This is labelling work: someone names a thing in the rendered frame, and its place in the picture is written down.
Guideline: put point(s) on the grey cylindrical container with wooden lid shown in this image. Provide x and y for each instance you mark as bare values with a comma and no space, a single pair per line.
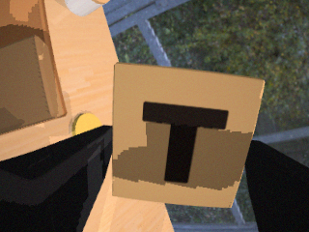
84,7

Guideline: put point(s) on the tan tile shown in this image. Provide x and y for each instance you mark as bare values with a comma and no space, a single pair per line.
181,136

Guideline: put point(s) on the yellow flat disc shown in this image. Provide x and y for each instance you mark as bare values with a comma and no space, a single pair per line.
85,122

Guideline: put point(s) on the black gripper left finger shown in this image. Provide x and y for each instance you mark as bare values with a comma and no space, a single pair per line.
53,189

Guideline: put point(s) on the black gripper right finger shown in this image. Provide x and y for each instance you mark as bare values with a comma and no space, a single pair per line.
279,189

